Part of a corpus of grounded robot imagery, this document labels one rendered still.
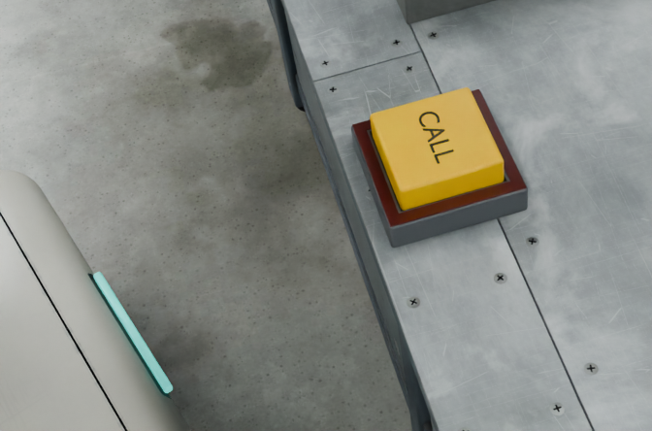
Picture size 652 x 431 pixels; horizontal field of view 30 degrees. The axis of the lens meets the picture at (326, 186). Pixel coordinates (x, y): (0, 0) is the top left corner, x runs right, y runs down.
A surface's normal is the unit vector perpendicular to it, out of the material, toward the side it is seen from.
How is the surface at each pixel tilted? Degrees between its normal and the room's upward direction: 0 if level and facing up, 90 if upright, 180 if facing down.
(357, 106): 0
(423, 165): 0
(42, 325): 0
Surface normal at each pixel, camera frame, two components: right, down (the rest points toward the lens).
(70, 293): 0.13, -0.72
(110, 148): -0.12, -0.61
